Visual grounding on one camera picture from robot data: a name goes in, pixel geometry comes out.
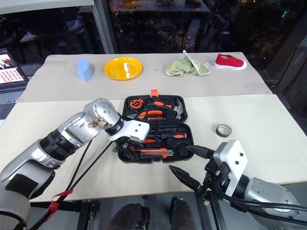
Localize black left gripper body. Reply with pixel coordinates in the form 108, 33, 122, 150
112, 137, 139, 153

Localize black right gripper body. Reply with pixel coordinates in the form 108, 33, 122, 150
197, 156, 231, 200

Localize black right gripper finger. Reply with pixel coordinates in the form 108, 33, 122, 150
168, 164, 201, 192
187, 145, 215, 160

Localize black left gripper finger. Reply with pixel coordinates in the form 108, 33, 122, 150
129, 147, 140, 160
119, 148, 131, 161

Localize orange black utility knife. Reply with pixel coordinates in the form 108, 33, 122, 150
130, 148, 174, 157

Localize orange black handled screwdriver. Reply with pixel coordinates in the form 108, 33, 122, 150
149, 131, 188, 140
143, 139, 167, 148

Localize black tool case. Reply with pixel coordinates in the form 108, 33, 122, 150
117, 95, 195, 165

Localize grey tape roll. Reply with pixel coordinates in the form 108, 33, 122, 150
214, 124, 233, 138

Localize orange black tape measure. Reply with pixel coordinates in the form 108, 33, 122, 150
129, 98, 145, 110

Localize beige paper sheet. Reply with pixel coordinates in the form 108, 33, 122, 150
15, 52, 274, 104
0, 93, 307, 202

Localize dark rounded shape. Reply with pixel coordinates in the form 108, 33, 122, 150
105, 203, 150, 230

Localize yellow plate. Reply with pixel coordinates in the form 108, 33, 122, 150
103, 56, 144, 81

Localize blue sponge block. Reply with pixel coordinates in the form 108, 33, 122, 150
76, 57, 95, 83

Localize green cloth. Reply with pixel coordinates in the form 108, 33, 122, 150
165, 49, 212, 78

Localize red shoe with white sole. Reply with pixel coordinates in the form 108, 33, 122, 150
213, 53, 248, 71

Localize grey metal pillar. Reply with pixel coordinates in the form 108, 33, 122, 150
92, 0, 118, 55

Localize laptop screen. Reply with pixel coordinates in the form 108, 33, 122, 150
0, 48, 28, 84

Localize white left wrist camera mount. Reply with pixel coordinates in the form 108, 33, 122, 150
107, 119, 151, 145

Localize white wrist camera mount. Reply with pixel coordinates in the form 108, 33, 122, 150
107, 119, 151, 145
212, 139, 249, 196

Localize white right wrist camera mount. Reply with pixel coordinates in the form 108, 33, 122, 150
212, 139, 249, 196

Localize black table frame leg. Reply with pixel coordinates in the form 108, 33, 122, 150
205, 191, 226, 230
77, 200, 99, 230

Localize orange handled pliers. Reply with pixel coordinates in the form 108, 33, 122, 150
124, 110, 168, 122

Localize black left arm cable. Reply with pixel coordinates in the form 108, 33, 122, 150
30, 139, 114, 230

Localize hammer with orange black handle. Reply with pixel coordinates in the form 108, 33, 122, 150
146, 98, 186, 121

